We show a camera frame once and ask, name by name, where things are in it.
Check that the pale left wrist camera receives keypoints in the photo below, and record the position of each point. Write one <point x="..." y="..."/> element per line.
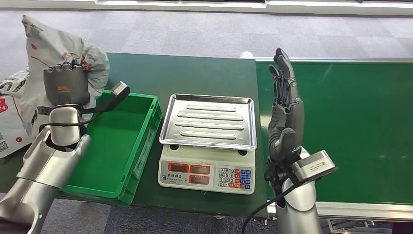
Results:
<point x="120" y="88"/>

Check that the green plastic bin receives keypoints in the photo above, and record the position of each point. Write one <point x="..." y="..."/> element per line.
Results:
<point x="113" y="145"/>

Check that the black camera bracket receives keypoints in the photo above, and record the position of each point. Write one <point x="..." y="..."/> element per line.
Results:
<point x="295" y="179"/>
<point x="103" y="105"/>

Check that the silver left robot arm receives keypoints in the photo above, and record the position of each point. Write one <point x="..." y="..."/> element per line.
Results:
<point x="42" y="161"/>

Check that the white wall ledge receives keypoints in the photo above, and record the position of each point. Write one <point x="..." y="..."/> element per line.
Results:
<point x="290" y="7"/>

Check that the white electronic scale body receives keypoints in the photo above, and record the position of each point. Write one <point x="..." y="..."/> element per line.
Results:
<point x="206" y="155"/>

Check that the black left camera bracket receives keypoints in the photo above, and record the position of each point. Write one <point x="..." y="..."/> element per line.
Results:
<point x="103" y="105"/>

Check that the steel scale tray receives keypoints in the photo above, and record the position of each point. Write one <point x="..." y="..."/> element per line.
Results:
<point x="209" y="122"/>

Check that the large flat white courier bag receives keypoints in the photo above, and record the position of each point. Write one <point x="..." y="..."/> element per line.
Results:
<point x="11" y="129"/>

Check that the dark green table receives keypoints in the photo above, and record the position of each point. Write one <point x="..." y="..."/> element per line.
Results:
<point x="193" y="74"/>

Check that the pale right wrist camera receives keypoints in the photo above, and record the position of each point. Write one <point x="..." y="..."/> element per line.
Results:
<point x="314" y="166"/>

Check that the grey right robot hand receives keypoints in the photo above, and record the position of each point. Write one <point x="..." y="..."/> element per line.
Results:
<point x="287" y="119"/>

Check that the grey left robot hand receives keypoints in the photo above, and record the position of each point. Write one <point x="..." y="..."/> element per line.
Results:
<point x="66" y="84"/>

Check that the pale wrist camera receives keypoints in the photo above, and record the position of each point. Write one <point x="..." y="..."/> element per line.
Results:
<point x="120" y="88"/>
<point x="314" y="166"/>

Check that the black right camera bracket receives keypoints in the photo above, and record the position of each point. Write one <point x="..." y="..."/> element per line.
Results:
<point x="295" y="179"/>

